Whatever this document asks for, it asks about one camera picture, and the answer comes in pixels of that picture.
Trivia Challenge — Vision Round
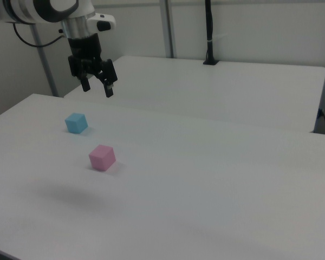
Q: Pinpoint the white side table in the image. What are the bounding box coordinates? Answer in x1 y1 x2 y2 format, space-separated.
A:
63 55 325 133

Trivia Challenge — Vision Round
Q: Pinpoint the pink cube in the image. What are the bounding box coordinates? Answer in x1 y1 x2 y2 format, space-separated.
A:
88 144 116 172

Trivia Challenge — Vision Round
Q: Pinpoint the blue cube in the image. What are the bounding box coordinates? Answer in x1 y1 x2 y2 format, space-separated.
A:
64 112 89 135

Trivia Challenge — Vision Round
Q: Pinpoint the black camera stand pole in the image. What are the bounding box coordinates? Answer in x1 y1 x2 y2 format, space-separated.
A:
203 0 220 66

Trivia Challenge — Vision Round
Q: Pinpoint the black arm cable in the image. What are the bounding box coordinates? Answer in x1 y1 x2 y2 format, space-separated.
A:
12 23 64 48

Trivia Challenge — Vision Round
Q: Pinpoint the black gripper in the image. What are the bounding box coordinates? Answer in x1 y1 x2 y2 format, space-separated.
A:
67 33 119 99

